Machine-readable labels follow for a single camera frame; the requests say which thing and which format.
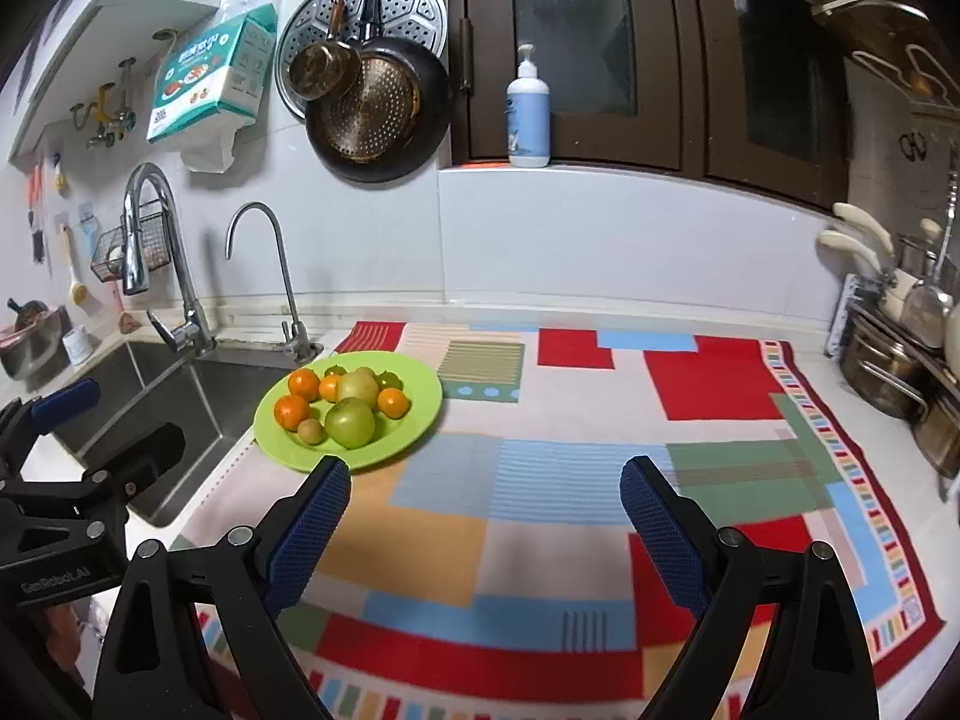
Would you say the brass wall tap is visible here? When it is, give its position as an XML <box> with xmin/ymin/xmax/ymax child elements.
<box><xmin>71</xmin><ymin>56</ymin><xmax>140</xmax><ymax>151</ymax></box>

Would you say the cream knife block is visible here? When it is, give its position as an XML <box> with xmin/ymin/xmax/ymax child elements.
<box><xmin>877</xmin><ymin>270</ymin><xmax>920</xmax><ymax>324</ymax></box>

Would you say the round metal steamer plate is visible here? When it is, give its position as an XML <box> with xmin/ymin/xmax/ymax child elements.
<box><xmin>274</xmin><ymin>0</ymin><xmax>449</xmax><ymax>122</ymax></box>

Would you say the copper strainer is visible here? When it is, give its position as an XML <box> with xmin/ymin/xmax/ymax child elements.
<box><xmin>334</xmin><ymin>52</ymin><xmax>422</xmax><ymax>163</ymax></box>

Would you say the stainless steel sink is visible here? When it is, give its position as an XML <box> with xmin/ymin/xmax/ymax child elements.
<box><xmin>54</xmin><ymin>337</ymin><xmax>325</xmax><ymax>530</ymax></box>

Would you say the thin curved chrome faucet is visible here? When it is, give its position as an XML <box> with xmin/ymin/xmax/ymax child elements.
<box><xmin>226</xmin><ymin>202</ymin><xmax>317</xmax><ymax>362</ymax></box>

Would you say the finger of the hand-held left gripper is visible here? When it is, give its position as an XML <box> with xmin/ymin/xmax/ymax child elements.
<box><xmin>0</xmin><ymin>422</ymin><xmax>187</xmax><ymax>548</ymax></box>
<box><xmin>0</xmin><ymin>378</ymin><xmax>102</xmax><ymax>478</ymax></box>

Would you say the steel skimmer ladle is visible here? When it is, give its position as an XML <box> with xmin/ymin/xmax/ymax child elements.
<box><xmin>900</xmin><ymin>172</ymin><xmax>960</xmax><ymax>350</ymax></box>

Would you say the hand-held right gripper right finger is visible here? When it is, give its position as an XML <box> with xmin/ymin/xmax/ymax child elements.
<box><xmin>619</xmin><ymin>454</ymin><xmax>880</xmax><ymax>720</ymax></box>

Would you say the pale yellow-green fruit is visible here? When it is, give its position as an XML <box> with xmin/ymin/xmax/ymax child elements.
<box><xmin>336</xmin><ymin>367</ymin><xmax>381</xmax><ymax>405</ymax></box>

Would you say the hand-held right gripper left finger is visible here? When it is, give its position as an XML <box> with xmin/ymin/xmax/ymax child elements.
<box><xmin>94</xmin><ymin>454</ymin><xmax>353</xmax><ymax>720</ymax></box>

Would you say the dark wooden window frame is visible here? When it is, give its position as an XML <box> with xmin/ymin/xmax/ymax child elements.
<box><xmin>438</xmin><ymin>0</ymin><xmax>857</xmax><ymax>212</ymax></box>

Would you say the large chrome kitchen faucet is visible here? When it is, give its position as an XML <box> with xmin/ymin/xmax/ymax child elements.
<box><xmin>121</xmin><ymin>163</ymin><xmax>219</xmax><ymax>359</ymax></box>

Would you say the stainless steel pot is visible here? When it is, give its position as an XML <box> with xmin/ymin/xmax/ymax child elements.
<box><xmin>838</xmin><ymin>306</ymin><xmax>932</xmax><ymax>422</ymax></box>
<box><xmin>910</xmin><ymin>382</ymin><xmax>960</xmax><ymax>479</ymax></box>

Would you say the lime green plate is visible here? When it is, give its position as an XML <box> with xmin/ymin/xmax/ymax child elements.
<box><xmin>253</xmin><ymin>351</ymin><xmax>444</xmax><ymax>474</ymax></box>

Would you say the teal and white bag box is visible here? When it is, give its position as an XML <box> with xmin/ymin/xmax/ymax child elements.
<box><xmin>145</xmin><ymin>4</ymin><xmax>279</xmax><ymax>174</ymax></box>

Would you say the black frying pan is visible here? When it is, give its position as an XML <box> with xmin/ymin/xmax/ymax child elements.
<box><xmin>304</xmin><ymin>0</ymin><xmax>454</xmax><ymax>186</ymax></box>

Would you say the large green tomato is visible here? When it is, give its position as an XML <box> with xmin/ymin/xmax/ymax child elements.
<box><xmin>324</xmin><ymin>397</ymin><xmax>377</xmax><ymax>450</ymax></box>

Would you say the colourful patchwork cloth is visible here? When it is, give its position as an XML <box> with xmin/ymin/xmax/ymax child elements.
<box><xmin>169</xmin><ymin>320</ymin><xmax>948</xmax><ymax>720</ymax></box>

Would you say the dish brush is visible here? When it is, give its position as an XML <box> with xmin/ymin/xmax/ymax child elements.
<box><xmin>56</xmin><ymin>221</ymin><xmax>104</xmax><ymax>317</ymax></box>

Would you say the white pump bottle blue label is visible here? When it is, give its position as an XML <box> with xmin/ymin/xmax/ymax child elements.
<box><xmin>506</xmin><ymin>43</ymin><xmax>553</xmax><ymax>169</ymax></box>

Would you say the small copper ladle cup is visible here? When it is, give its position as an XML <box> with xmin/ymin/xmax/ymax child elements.
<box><xmin>288</xmin><ymin>0</ymin><xmax>362</xmax><ymax>101</ymax></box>

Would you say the black wire basket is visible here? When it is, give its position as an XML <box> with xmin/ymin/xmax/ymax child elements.
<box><xmin>90</xmin><ymin>199</ymin><xmax>170</xmax><ymax>283</ymax></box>

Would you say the white perforated rack plate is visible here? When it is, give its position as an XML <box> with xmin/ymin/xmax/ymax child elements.
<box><xmin>825</xmin><ymin>274</ymin><xmax>860</xmax><ymax>358</ymax></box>

